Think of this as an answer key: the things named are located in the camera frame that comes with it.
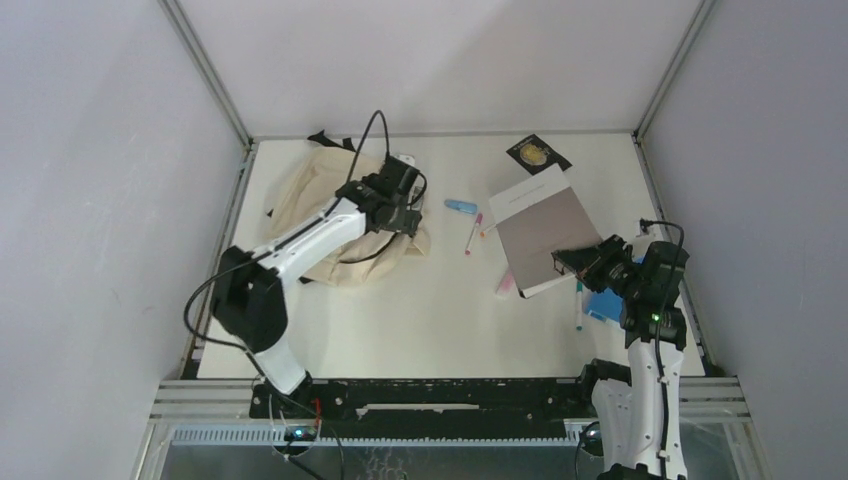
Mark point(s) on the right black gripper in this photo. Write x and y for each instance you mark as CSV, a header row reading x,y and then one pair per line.
x,y
581,260

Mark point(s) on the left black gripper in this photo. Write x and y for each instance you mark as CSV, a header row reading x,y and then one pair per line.
x,y
408,218

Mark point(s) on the blue notebook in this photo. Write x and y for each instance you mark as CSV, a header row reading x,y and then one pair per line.
x,y
605,306

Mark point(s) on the grey and white book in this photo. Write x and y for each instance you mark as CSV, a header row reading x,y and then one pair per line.
x,y
535,218

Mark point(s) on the beige canvas student bag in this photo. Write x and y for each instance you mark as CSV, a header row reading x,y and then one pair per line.
x,y
368,258

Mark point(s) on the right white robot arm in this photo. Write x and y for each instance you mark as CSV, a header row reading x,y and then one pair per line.
x,y
637,404

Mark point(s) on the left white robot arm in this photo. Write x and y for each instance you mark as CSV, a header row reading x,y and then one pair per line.
x,y
248,291

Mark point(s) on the teal marker pen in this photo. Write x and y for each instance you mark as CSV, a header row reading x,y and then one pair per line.
x,y
578,316

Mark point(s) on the pink highlighter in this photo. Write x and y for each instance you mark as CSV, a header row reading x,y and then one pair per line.
x,y
505,285

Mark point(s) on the light blue eraser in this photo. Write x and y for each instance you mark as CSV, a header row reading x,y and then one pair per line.
x,y
464,207

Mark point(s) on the pink marker pen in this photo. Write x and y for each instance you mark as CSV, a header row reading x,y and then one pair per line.
x,y
474,233

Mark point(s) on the black booklet with gold emblem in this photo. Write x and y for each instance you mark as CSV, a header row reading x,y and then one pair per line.
x,y
535,155

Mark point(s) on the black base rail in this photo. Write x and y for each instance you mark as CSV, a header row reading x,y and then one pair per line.
x,y
438,409

